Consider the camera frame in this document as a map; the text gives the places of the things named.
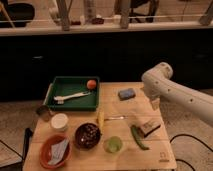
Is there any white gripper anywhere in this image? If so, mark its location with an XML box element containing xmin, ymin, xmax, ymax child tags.
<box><xmin>143</xmin><ymin>87</ymin><xmax>160</xmax><ymax>110</ymax></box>

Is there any blue sponge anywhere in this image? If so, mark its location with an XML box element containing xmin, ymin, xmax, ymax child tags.
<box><xmin>118</xmin><ymin>88</ymin><xmax>136</xmax><ymax>100</ymax></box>

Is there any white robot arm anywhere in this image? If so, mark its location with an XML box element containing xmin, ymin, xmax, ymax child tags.
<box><xmin>141</xmin><ymin>62</ymin><xmax>213</xmax><ymax>127</ymax></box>

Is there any wooden block brush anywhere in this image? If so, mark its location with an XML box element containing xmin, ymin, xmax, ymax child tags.
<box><xmin>140</xmin><ymin>119</ymin><xmax>161</xmax><ymax>137</ymax></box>

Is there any metal spoon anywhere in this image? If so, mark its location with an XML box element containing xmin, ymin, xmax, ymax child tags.
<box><xmin>104</xmin><ymin>116</ymin><xmax>125</xmax><ymax>121</ymax></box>

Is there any green cucumber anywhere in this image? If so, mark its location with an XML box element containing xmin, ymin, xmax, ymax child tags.
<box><xmin>130</xmin><ymin>125</ymin><xmax>149</xmax><ymax>150</ymax></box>

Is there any green plastic cup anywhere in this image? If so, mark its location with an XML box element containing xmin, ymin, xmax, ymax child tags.
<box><xmin>103</xmin><ymin>136</ymin><xmax>123</xmax><ymax>153</ymax></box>

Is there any orange ball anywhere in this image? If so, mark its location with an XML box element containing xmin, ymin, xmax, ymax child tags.
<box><xmin>87</xmin><ymin>80</ymin><xmax>97</xmax><ymax>90</ymax></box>

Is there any dark bowl with beans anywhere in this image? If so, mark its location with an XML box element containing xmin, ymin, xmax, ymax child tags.
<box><xmin>74</xmin><ymin>123</ymin><xmax>101</xmax><ymax>150</ymax></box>

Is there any green plastic tray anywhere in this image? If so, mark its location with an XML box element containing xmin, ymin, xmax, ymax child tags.
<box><xmin>44</xmin><ymin>76</ymin><xmax>99</xmax><ymax>111</ymax></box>

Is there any white dish brush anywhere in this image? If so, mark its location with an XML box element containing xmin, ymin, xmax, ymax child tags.
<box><xmin>53</xmin><ymin>91</ymin><xmax>91</xmax><ymax>104</ymax></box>

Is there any white round container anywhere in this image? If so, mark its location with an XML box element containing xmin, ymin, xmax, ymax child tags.
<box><xmin>50</xmin><ymin>113</ymin><xmax>68</xmax><ymax>131</ymax></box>

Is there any white paper packet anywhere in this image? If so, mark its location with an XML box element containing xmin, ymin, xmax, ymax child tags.
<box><xmin>48</xmin><ymin>139</ymin><xmax>69</xmax><ymax>165</ymax></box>

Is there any small metal cup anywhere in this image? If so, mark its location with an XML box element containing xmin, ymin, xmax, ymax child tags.
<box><xmin>36</xmin><ymin>105</ymin><xmax>51</xmax><ymax>122</ymax></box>

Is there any orange bowl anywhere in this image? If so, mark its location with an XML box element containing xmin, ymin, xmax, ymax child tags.
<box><xmin>39</xmin><ymin>134</ymin><xmax>70</xmax><ymax>169</ymax></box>

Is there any black floor cable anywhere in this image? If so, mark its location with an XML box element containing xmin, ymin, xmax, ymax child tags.
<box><xmin>169</xmin><ymin>133</ymin><xmax>213</xmax><ymax>171</ymax></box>

